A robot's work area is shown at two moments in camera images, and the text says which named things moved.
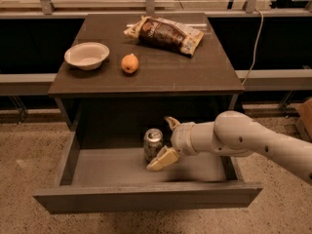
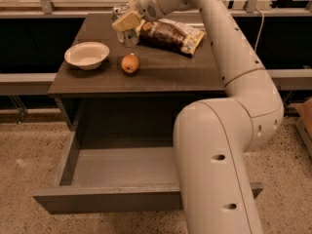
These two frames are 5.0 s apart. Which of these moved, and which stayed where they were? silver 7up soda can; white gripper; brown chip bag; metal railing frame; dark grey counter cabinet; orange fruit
Moved: white gripper; silver 7up soda can
Stayed: metal railing frame; orange fruit; dark grey counter cabinet; brown chip bag
